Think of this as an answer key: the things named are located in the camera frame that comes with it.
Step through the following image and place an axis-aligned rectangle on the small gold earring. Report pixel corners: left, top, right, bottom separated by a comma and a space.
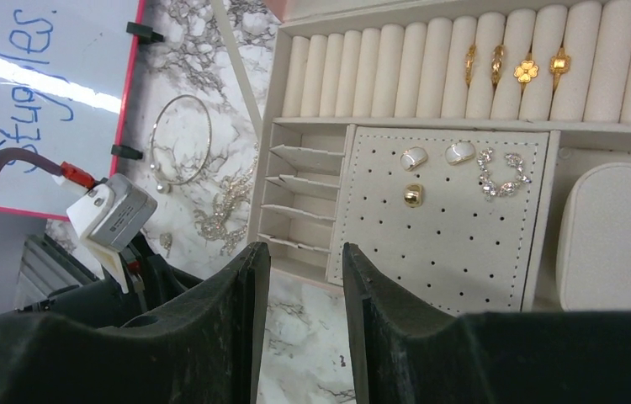
403, 183, 424, 208

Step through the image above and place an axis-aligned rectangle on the rhinestone necklace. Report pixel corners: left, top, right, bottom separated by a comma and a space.
193, 146, 259, 257

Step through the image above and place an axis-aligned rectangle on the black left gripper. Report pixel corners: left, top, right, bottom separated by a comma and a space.
14, 233, 202, 328

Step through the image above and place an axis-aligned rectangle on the black whiteboard clip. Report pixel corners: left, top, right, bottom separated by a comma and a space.
126, 22, 164, 45
110, 144, 144, 161

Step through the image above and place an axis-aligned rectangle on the white pearl earring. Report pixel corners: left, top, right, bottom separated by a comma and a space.
400, 146, 428, 172
444, 141, 476, 166

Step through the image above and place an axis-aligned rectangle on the gold square ring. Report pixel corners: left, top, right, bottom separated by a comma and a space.
549, 47, 571, 93

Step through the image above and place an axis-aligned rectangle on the white oval watch pillow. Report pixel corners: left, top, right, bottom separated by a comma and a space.
555, 162, 631, 311

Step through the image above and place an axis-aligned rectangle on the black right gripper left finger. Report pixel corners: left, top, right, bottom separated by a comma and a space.
0, 242, 271, 403

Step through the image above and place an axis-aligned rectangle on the silver bangle bracelet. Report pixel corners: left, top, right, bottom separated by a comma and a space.
149, 93, 214, 195

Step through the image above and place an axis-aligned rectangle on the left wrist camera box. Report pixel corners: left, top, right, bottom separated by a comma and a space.
53, 162, 158, 294

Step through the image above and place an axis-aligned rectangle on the gold flower ring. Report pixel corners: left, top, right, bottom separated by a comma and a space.
513, 52, 540, 93

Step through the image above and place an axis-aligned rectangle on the pink jewelry box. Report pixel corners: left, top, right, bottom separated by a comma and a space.
247, 1, 631, 315

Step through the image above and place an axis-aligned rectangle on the small silver drop earring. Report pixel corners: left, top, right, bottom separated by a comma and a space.
159, 232, 173, 258

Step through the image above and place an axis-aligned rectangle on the pink-framed whiteboard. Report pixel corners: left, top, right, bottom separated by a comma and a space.
0, 0, 147, 222

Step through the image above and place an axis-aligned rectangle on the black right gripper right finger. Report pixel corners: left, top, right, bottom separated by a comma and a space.
342, 243, 631, 403

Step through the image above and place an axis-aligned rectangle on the rhinestone earring in box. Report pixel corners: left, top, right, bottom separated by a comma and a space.
476, 147, 533, 202

